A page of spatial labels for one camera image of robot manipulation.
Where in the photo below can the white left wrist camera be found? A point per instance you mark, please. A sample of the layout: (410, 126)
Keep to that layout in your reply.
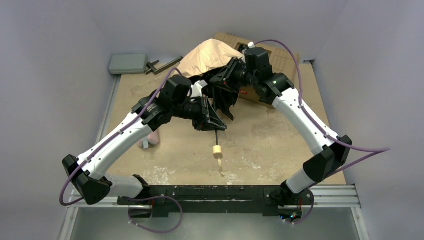
(197, 88)

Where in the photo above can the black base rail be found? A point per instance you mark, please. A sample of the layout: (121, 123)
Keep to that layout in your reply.
(266, 200)

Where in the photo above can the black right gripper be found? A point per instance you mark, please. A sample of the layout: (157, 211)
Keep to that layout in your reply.
(232, 72)

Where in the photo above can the beige umbrella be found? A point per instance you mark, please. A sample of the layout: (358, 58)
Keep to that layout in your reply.
(204, 62)

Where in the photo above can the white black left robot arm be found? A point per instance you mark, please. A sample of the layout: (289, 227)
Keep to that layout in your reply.
(174, 98)

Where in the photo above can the tan plastic toolbox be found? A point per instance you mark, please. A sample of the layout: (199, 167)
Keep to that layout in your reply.
(279, 58)

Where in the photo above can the grey flat box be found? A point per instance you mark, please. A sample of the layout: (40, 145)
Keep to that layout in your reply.
(123, 64)

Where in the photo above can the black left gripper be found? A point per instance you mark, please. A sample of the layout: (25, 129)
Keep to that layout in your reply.
(205, 112)

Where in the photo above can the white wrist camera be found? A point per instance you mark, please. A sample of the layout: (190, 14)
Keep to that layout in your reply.
(249, 45)
(197, 88)

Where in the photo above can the aluminium frame rail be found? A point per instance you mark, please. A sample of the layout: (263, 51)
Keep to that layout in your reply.
(323, 196)

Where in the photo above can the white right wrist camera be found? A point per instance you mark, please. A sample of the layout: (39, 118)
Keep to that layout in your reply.
(249, 45)

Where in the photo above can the pink umbrella case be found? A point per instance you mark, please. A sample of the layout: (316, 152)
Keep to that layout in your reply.
(152, 139)

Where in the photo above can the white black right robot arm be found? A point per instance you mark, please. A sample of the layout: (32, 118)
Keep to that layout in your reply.
(329, 150)

